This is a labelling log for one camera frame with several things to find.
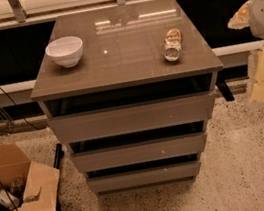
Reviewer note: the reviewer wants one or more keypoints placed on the lying glass jar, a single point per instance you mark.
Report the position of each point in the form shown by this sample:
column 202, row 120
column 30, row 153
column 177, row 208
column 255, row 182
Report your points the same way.
column 172, row 45

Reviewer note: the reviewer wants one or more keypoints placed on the black bar on floor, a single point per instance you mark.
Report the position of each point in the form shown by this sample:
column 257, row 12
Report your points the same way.
column 59, row 154

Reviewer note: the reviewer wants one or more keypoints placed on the grey bottom drawer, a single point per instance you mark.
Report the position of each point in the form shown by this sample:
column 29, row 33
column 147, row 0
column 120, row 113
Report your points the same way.
column 145, row 177

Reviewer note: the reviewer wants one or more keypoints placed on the grey drawer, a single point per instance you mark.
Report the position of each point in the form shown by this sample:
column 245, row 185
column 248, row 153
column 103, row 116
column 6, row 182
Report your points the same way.
column 108, row 123
column 139, row 154
column 145, row 177

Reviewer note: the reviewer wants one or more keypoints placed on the grey top drawer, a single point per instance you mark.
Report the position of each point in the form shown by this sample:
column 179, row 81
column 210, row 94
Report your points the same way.
column 108, row 123

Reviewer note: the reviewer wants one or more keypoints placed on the grey middle drawer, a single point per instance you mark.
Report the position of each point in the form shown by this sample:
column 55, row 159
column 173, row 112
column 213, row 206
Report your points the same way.
column 139, row 154

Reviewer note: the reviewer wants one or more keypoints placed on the grey drawer cabinet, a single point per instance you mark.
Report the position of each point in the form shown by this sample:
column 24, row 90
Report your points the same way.
column 123, row 65

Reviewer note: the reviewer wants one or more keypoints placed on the white ceramic bowl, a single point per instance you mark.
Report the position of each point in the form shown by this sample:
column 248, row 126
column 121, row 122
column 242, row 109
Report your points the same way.
column 66, row 51

